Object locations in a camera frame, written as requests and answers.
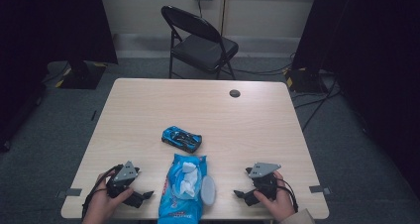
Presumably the black curtain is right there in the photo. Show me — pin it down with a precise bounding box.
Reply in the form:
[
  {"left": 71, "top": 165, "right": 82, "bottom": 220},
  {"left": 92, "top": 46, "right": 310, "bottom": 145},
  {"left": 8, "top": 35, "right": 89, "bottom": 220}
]
[
  {"left": 291, "top": 0, "right": 420, "bottom": 199},
  {"left": 0, "top": 0, "right": 119, "bottom": 153}
]

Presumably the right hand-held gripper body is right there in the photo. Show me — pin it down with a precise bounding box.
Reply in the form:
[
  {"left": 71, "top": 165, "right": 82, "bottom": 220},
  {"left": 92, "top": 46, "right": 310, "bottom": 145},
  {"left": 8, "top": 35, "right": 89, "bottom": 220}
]
[{"left": 246, "top": 162, "right": 282, "bottom": 200}]

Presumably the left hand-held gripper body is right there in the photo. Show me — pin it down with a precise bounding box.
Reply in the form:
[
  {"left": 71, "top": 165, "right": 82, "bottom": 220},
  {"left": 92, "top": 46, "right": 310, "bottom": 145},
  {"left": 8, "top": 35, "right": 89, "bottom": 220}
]
[{"left": 106, "top": 161, "right": 142, "bottom": 200}]

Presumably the grey tape strip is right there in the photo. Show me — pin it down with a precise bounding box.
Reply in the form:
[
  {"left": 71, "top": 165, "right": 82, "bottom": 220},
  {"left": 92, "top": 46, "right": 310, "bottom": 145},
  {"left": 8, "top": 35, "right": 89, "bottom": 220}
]
[
  {"left": 55, "top": 187, "right": 83, "bottom": 199},
  {"left": 308, "top": 184, "right": 332, "bottom": 196}
]

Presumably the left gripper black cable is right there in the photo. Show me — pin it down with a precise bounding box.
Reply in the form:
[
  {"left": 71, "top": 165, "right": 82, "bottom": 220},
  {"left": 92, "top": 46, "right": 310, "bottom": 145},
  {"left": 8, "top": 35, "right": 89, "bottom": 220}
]
[{"left": 81, "top": 164, "right": 124, "bottom": 219}]

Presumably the blue toy car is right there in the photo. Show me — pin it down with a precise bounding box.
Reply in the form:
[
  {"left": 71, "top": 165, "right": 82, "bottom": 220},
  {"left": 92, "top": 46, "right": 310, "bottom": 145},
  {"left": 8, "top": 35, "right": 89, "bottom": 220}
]
[{"left": 160, "top": 125, "right": 203, "bottom": 155}]

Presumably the person's left hand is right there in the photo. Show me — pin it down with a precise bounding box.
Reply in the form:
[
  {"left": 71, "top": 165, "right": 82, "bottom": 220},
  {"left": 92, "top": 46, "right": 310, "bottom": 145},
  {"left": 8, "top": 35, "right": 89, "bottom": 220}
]
[{"left": 82, "top": 169, "right": 135, "bottom": 224}]

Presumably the black folding chair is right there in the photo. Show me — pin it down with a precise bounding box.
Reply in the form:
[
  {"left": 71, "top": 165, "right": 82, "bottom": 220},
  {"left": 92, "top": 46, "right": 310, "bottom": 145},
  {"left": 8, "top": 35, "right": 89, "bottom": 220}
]
[{"left": 160, "top": 5, "right": 240, "bottom": 81}]

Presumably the black floor cable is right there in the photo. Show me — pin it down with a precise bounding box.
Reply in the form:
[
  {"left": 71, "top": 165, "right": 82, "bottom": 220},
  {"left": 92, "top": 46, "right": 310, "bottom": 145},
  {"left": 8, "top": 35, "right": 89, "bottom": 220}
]
[
  {"left": 292, "top": 74, "right": 343, "bottom": 133},
  {"left": 231, "top": 62, "right": 295, "bottom": 77}
]

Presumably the person's right hand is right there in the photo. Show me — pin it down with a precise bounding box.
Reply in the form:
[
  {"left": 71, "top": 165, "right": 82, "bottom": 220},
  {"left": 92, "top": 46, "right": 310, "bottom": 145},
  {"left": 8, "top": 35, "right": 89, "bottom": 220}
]
[{"left": 254, "top": 170, "right": 296, "bottom": 223}]

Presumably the blue wet wipe packet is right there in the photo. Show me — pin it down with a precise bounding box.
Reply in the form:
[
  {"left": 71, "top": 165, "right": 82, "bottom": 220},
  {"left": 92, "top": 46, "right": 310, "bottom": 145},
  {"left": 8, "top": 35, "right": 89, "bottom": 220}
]
[{"left": 157, "top": 153, "right": 217, "bottom": 224}]

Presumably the beige wall conduit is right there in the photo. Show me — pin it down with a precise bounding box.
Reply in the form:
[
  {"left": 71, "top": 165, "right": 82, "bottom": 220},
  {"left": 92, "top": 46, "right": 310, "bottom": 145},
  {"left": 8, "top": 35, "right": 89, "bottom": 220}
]
[{"left": 220, "top": 0, "right": 230, "bottom": 38}]

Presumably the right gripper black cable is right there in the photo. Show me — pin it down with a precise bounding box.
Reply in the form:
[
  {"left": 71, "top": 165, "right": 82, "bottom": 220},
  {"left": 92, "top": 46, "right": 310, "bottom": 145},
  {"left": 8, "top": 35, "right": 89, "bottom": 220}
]
[{"left": 273, "top": 175, "right": 299, "bottom": 214}]

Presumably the black stand base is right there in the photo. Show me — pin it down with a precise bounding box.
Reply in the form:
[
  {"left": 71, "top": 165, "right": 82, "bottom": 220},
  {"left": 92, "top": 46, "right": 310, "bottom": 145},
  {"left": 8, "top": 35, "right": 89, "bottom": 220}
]
[
  {"left": 54, "top": 60, "right": 108, "bottom": 90},
  {"left": 283, "top": 66, "right": 329, "bottom": 94}
]

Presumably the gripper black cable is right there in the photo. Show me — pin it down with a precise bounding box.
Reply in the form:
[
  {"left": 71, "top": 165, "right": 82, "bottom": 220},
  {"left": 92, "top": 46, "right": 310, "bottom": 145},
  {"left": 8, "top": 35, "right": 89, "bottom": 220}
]
[
  {"left": 81, "top": 164, "right": 124, "bottom": 219},
  {"left": 273, "top": 175, "right": 299, "bottom": 214}
]

